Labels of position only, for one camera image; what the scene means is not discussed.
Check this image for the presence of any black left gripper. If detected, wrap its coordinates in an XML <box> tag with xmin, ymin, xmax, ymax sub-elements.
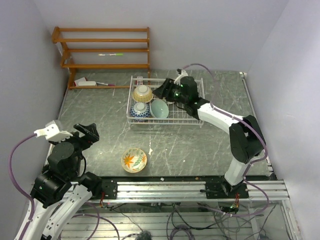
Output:
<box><xmin>48</xmin><ymin>121</ymin><xmax>98</xmax><ymax>176</ymax></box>

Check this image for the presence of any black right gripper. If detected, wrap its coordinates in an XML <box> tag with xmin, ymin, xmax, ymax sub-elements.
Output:
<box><xmin>152</xmin><ymin>78</ymin><xmax>188</xmax><ymax>105</ymax></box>

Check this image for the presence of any teal striped bowl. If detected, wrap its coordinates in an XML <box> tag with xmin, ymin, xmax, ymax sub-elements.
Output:
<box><xmin>150</xmin><ymin>99</ymin><xmax>169</xmax><ymax>119</ymax></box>

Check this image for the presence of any yellow sun pattern bowl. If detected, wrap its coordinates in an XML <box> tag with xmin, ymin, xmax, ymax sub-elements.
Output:
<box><xmin>132</xmin><ymin>85</ymin><xmax>153</xmax><ymax>103</ymax></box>

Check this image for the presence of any red patterned bowl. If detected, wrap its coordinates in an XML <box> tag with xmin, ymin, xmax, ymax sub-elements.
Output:
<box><xmin>130</xmin><ymin>102</ymin><xmax>151</xmax><ymax>122</ymax></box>

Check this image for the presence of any orange flower leaf bowl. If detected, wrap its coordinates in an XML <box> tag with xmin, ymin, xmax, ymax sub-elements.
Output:
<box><xmin>120</xmin><ymin>148</ymin><xmax>148</xmax><ymax>174</ymax></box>

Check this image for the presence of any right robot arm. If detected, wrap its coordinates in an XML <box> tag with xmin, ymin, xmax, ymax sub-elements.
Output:
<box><xmin>153</xmin><ymin>76</ymin><xmax>268</xmax><ymax>198</ymax></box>

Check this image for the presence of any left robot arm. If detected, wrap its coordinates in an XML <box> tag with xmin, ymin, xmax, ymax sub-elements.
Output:
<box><xmin>8</xmin><ymin>120</ymin><xmax>118</xmax><ymax>240</ymax></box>

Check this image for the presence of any wooden shelf rack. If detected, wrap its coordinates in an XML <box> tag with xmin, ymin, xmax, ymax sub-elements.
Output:
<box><xmin>51</xmin><ymin>26</ymin><xmax>151</xmax><ymax>90</ymax></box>

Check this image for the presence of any white eraser block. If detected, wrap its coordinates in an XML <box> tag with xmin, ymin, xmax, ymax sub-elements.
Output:
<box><xmin>78</xmin><ymin>81</ymin><xmax>97</xmax><ymax>87</ymax></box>

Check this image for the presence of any pink white pen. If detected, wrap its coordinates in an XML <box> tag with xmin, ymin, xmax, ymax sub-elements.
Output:
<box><xmin>96</xmin><ymin>81</ymin><xmax>115</xmax><ymax>87</ymax></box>

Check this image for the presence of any red white card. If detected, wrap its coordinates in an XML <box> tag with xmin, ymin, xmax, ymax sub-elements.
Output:
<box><xmin>74</xmin><ymin>77</ymin><xmax>87</xmax><ymax>87</ymax></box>

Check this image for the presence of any green white pen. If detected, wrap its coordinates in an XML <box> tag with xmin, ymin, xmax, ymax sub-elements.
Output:
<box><xmin>98</xmin><ymin>53</ymin><xmax>124</xmax><ymax>57</ymax></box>

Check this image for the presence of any white wire dish rack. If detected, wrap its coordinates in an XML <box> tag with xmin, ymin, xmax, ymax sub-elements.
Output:
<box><xmin>126</xmin><ymin>76</ymin><xmax>204</xmax><ymax>127</ymax></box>

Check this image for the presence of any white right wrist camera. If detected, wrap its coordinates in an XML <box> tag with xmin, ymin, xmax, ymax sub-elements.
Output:
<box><xmin>173</xmin><ymin>68</ymin><xmax>189</xmax><ymax>85</ymax></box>

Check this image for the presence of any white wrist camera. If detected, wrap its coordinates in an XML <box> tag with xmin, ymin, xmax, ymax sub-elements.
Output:
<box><xmin>33</xmin><ymin>120</ymin><xmax>73</xmax><ymax>142</ymax></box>
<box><xmin>173</xmin><ymin>68</ymin><xmax>189</xmax><ymax>85</ymax></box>

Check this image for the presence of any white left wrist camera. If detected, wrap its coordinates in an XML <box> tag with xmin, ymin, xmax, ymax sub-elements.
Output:
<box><xmin>33</xmin><ymin>120</ymin><xmax>73</xmax><ymax>142</ymax></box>

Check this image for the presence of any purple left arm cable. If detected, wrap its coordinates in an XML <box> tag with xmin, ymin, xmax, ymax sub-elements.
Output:
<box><xmin>8</xmin><ymin>133</ymin><xmax>38</xmax><ymax>240</ymax></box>

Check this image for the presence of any aluminium rail frame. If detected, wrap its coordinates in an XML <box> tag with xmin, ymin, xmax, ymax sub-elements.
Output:
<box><xmin>58</xmin><ymin>73</ymin><xmax>297</xmax><ymax>240</ymax></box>

